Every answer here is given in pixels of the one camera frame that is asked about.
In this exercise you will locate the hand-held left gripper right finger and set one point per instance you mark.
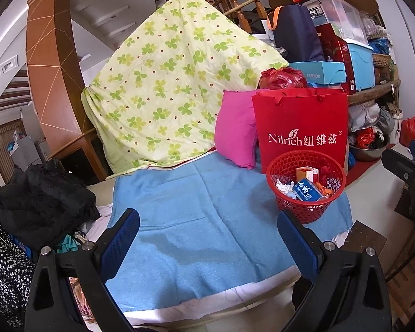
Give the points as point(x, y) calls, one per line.
point(299, 245)

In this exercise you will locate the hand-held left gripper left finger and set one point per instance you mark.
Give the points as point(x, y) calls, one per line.
point(122, 238)

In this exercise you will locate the red plastic basket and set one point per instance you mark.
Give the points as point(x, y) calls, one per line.
point(307, 214)

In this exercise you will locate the blue carton box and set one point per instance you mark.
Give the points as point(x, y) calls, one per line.
point(306, 190)

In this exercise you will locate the white tissue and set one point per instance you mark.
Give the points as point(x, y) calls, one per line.
point(285, 188)

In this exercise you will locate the large red plastic bag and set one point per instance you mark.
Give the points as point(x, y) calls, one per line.
point(328, 173)

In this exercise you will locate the orange white medicine box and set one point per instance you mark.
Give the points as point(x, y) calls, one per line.
point(306, 173)

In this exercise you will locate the bright red plastic bag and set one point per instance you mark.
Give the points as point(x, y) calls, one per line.
point(411, 129)

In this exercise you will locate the white cloth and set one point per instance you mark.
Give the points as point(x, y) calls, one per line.
point(102, 219)

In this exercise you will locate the steel basin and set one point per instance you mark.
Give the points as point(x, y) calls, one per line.
point(366, 154)

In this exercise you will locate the white jug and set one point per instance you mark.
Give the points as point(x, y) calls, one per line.
point(394, 124)

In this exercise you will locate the red floor mat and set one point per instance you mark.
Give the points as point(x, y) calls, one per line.
point(361, 171)

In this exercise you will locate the red black plastic bag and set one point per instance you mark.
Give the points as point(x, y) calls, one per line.
point(365, 137)

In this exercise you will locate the beige mattress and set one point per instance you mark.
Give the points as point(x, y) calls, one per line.
point(102, 190)

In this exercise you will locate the teal cloth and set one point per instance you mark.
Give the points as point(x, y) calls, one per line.
point(67, 243)

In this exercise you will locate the grey plastic bags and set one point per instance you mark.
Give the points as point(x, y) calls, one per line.
point(361, 116)

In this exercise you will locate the curved wooden shelf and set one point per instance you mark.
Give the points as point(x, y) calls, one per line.
point(373, 92)

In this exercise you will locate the light blue towel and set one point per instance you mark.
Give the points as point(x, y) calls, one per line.
point(200, 221)

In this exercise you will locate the black clothing pile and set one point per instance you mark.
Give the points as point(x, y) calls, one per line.
point(45, 200)

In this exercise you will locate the dark wooden cabinet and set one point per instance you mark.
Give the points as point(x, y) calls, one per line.
point(79, 160)

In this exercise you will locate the wicker basket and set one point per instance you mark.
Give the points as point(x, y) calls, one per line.
point(382, 62)

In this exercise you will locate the blue storage bin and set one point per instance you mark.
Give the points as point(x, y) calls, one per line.
point(361, 65)

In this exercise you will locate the dark blue plastic bag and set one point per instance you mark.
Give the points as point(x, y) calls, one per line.
point(378, 46)

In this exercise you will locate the red paper bag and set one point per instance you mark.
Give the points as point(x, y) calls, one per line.
point(297, 117)

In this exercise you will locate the black white floral garment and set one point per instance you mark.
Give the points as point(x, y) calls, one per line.
point(7, 269)

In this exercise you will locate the light blue shoe box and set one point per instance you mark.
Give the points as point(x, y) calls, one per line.
point(318, 72)

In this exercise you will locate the grey cabinet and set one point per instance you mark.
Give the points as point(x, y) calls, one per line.
point(26, 154)

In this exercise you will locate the red gift box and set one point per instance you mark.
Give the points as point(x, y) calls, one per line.
point(335, 48)

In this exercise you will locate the pink pillow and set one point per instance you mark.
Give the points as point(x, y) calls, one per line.
point(237, 128)

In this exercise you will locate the dark red knotted plastic bag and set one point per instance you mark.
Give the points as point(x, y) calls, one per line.
point(283, 77)

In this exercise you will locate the clear plastic storage box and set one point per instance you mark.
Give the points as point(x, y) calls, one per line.
point(342, 13)

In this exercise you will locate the brown bamboo curtain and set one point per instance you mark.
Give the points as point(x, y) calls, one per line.
point(0, 138)

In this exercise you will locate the clover print quilt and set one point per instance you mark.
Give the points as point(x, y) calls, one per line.
point(166, 76)

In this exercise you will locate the square recessed ceiling light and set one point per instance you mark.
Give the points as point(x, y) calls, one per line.
point(8, 65)

